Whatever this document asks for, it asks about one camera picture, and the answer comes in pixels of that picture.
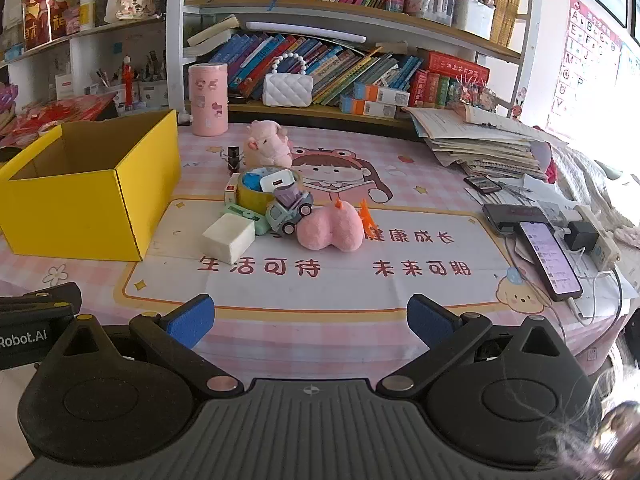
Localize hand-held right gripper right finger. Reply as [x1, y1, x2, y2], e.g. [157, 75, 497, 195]
[376, 294, 583, 402]

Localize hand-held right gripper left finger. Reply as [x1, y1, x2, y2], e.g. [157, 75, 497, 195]
[49, 294, 246, 402]

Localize white rectangular block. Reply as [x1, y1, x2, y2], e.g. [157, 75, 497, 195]
[202, 212, 256, 266]

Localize small green box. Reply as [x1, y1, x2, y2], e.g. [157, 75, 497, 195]
[223, 203, 269, 236]

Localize yellow cardboard box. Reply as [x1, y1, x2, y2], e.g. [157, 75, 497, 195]
[0, 109, 182, 263]

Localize yellow tape roll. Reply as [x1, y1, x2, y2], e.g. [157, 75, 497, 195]
[236, 165, 304, 211]

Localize pink fuzzy plush cushion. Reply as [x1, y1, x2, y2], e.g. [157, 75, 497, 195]
[296, 205, 363, 252]

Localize grey purple toy truck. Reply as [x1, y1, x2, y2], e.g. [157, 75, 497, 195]
[265, 185, 315, 236]

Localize white charger plug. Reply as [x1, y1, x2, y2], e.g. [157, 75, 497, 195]
[259, 170, 296, 193]

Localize pink plush pig toy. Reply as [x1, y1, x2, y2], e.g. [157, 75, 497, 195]
[243, 120, 293, 168]

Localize pink printed table mat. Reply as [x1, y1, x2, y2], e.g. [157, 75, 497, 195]
[0, 122, 626, 376]

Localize smartphone with lit screen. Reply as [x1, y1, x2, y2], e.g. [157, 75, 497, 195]
[517, 220, 585, 302]

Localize black charger plug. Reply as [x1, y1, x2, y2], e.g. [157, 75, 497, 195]
[565, 220, 601, 251]

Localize grey fluffy fur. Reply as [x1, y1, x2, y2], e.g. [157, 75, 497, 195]
[537, 370, 640, 480]

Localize stack of papers and notebooks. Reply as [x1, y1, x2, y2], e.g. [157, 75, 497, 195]
[402, 102, 568, 181]

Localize white power strip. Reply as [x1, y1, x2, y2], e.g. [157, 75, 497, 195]
[572, 205, 622, 268]

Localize red paper decorations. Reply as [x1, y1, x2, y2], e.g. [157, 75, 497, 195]
[0, 92, 118, 148]

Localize pink cartoon cylinder container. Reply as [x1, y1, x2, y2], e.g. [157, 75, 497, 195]
[188, 62, 230, 137]

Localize blue orange white box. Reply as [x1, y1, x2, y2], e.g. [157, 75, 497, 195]
[353, 82, 411, 107]
[340, 96, 398, 118]

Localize grey cloth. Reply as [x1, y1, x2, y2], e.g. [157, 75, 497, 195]
[550, 145, 640, 251]

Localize white desk pen holders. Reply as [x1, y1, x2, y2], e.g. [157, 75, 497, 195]
[137, 50, 169, 108]

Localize row of red thick books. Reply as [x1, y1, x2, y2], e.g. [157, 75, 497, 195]
[409, 50, 491, 110]

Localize red figure pen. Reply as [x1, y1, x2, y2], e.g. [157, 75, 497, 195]
[122, 55, 136, 111]

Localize white quilted handbag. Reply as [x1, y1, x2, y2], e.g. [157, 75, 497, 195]
[262, 52, 314, 108]

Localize row of colourful slanted books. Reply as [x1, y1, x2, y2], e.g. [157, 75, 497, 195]
[210, 32, 426, 107]

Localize white side shelf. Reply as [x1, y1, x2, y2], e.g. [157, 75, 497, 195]
[0, 15, 171, 111]

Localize stack of flat lying books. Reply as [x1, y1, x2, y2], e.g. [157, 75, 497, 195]
[182, 15, 241, 58]

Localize white wooden bookshelf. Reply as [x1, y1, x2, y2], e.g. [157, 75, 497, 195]
[165, 0, 546, 142]

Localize white pen holder box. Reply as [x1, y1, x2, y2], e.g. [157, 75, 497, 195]
[452, 0, 496, 41]

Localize white rolled paper tube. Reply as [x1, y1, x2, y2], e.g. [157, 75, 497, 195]
[246, 21, 367, 46]

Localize red gift bag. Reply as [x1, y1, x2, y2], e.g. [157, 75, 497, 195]
[21, 0, 71, 51]

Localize row of yellow books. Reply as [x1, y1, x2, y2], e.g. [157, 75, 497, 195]
[490, 0, 523, 51]

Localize white charging cable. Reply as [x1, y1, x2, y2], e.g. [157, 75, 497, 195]
[505, 235, 626, 326]

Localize alphabet wall poster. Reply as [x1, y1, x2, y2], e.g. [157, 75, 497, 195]
[547, 0, 623, 136]

